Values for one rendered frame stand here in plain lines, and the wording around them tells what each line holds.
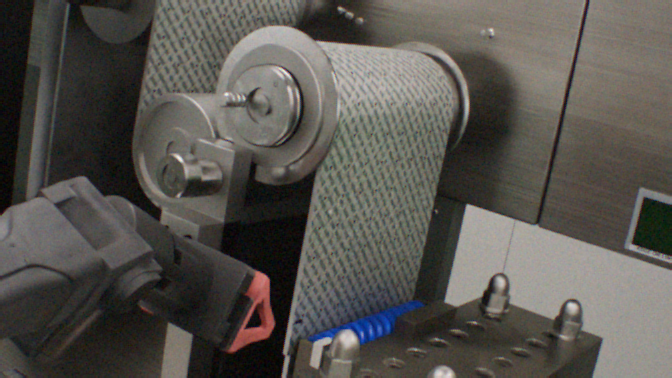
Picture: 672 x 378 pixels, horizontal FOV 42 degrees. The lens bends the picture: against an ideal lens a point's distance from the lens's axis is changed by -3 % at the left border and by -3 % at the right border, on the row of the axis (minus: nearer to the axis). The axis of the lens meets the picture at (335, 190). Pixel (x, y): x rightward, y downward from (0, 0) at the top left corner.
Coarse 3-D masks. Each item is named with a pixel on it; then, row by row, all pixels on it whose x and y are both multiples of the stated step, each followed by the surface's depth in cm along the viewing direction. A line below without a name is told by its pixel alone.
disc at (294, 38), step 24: (240, 48) 86; (312, 48) 81; (216, 96) 88; (336, 96) 80; (216, 120) 88; (336, 120) 80; (312, 144) 82; (264, 168) 85; (288, 168) 84; (312, 168) 82
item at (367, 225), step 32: (416, 160) 96; (320, 192) 83; (352, 192) 88; (384, 192) 93; (416, 192) 98; (320, 224) 84; (352, 224) 89; (384, 224) 94; (416, 224) 100; (320, 256) 86; (352, 256) 91; (384, 256) 96; (416, 256) 103; (320, 288) 88; (352, 288) 93; (384, 288) 98; (320, 320) 89; (352, 320) 95; (288, 352) 86
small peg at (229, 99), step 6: (222, 96) 81; (228, 96) 81; (234, 96) 82; (240, 96) 82; (246, 96) 83; (222, 102) 81; (228, 102) 81; (234, 102) 82; (240, 102) 82; (246, 102) 83
